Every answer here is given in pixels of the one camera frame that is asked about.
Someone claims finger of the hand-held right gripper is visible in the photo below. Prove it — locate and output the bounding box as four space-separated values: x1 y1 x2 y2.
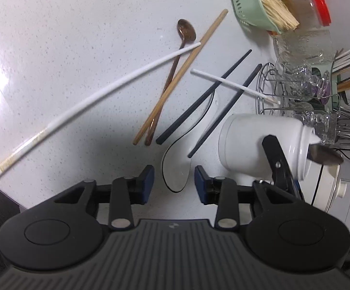
262 135 304 201

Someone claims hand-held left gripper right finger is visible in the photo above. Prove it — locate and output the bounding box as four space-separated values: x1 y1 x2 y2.
195 166 298 229

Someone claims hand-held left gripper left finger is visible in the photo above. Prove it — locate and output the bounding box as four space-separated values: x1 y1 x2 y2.
54 165 155 229

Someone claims white black-rimmed ceramic spoon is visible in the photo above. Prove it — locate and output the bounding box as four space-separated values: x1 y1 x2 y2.
161 91 222 194

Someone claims white ceramic jar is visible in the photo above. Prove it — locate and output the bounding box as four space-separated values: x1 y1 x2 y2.
218 113 320 182

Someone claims large steel spoon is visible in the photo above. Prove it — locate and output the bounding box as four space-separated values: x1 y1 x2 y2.
306 145 344 165

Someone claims black chopstick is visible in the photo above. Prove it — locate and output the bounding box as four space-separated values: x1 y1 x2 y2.
156 49 252 145
188 63 263 158

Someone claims white chopstick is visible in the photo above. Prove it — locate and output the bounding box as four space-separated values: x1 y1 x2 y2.
0 42 202 180
191 69 281 105

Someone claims wooden chopstick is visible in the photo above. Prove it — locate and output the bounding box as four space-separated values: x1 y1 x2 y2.
133 9 229 145

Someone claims copper long-handled spoon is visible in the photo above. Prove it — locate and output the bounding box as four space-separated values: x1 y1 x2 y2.
145 19 197 146

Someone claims textured glass pitcher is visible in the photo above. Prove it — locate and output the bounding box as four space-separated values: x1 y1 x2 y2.
302 109 343 145

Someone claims white electric cooker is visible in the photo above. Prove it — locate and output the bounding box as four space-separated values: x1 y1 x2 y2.
296 157 348 218

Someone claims glass pot lid white knob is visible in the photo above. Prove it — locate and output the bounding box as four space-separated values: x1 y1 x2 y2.
326 166 348 201

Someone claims purple lidded glass jar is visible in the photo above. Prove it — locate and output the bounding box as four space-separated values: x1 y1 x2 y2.
312 79 334 99

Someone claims clear glass cup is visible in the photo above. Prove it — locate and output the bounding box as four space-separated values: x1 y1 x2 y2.
279 63 314 95

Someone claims wide textured glass tumbler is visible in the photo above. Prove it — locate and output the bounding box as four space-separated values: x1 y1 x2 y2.
272 29 336 65

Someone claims pile of pale dried noodles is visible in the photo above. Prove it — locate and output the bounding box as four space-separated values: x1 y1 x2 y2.
252 0 300 32

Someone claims clear jar with red lid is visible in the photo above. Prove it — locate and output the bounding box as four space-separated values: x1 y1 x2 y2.
279 0 332 32

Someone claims mint green plastic basket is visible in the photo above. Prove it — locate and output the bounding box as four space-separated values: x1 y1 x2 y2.
227 0 300 35

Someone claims black power cable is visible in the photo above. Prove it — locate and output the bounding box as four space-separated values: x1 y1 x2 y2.
310 163 325 207

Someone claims chrome wire glass rack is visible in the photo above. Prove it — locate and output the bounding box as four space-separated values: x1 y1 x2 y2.
255 62 344 118

